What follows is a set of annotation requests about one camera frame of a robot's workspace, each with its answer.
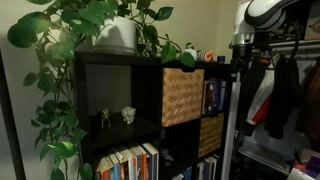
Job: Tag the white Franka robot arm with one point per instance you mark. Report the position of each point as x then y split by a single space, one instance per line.
266 11

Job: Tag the silver clothes rod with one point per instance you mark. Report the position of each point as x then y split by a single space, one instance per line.
300 45

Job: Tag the woven reed storage basket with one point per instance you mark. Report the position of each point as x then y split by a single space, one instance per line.
181 100
210 135

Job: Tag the blue circuits textbook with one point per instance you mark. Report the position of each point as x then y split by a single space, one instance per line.
218 95

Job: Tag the orange and purple clutter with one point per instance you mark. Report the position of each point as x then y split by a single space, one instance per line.
308 165

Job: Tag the white door frame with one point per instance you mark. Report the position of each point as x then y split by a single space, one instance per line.
230 126

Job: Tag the white paperback book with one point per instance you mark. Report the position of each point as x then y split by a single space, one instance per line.
129 165

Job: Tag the dark brown hanging garment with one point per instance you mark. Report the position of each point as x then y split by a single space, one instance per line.
311 103

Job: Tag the black hanging garment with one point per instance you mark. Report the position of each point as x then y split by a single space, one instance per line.
283 100

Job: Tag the white plant pot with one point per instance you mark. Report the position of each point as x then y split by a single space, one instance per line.
116 36

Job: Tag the white closet shelf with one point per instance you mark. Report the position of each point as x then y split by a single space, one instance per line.
263 156

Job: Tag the orange and white book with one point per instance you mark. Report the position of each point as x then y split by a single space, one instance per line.
122 170

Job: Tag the green pothos plant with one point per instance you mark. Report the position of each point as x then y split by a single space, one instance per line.
23 33

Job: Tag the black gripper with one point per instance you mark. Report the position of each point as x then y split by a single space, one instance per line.
240 54

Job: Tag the small dark blue cup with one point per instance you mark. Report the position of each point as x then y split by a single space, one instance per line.
221 59

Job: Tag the black cube bookshelf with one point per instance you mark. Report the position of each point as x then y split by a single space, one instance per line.
146 96

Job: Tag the dark blue spine book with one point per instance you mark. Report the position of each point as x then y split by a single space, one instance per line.
155 163

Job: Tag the white and red jacket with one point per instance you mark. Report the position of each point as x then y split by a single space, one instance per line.
263 106

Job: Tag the black slanted pole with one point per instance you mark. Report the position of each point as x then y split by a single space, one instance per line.
10 123

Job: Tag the black spine book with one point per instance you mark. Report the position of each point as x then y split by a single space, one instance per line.
212 96

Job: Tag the grey blue spine book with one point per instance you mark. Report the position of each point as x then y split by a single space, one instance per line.
137 166

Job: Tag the small grey round disc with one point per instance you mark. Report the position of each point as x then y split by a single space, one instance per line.
166 163
169 157
164 152

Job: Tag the orange plushie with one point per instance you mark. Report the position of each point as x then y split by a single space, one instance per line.
209 56

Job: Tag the cardboard box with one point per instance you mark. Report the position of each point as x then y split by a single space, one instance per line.
314 23

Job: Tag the white elephant figurine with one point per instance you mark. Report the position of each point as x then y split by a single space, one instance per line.
128 114

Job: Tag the white round plushie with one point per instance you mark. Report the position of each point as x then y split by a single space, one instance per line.
191 52

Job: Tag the cream book orange spine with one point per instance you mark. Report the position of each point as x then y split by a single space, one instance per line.
104 171

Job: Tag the brass animal figurine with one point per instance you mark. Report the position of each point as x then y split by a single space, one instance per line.
106 116

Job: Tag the black hanging jacket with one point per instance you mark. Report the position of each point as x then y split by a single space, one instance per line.
251 96

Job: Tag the brown spine book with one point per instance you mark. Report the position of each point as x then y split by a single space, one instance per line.
206 98

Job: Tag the bright blue book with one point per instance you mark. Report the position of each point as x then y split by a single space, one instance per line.
187 174

